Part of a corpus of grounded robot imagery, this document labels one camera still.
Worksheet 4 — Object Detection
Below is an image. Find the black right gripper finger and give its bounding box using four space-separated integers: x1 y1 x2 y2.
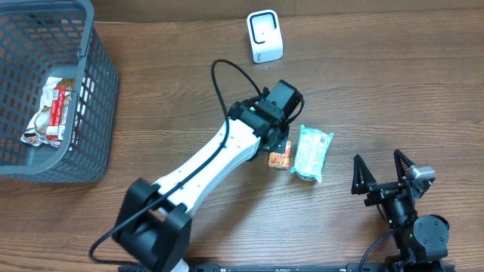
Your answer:
351 154 377 195
393 150 414 181

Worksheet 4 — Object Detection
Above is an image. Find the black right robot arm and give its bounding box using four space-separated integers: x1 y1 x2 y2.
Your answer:
351 150 455 271

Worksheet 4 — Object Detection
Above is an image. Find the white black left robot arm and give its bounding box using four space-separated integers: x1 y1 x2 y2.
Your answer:
111 98 294 271

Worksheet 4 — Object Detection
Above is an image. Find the teal white tissue pack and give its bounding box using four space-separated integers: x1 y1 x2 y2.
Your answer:
290 125 334 184

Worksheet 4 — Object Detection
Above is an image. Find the grey plastic basket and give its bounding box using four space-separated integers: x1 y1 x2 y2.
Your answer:
1 0 119 183

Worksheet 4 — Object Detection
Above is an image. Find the red snack bar box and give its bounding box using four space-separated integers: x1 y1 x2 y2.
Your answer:
45 86 70 141

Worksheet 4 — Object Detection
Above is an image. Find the white barcode scanner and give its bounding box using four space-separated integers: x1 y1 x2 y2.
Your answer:
247 9 284 63

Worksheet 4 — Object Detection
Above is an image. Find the small orange box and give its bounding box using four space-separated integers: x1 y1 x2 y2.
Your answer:
268 140 292 169

